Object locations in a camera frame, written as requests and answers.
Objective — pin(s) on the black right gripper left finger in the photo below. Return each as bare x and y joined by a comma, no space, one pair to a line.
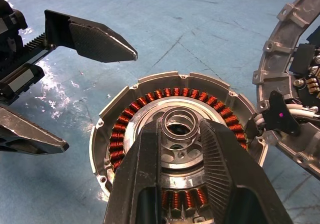
135,174

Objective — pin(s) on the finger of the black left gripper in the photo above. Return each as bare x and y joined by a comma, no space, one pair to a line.
97,42

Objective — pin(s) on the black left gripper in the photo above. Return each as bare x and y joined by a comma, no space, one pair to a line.
15,59

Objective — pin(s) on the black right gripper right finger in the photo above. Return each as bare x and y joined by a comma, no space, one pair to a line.
232,179

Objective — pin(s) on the silver spoked rotor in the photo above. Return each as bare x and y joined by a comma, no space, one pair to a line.
180,156

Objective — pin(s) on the silver motor lid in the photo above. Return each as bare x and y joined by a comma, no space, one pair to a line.
277,59

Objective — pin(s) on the silver motor housing copper windings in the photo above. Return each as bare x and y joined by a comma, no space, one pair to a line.
160,80

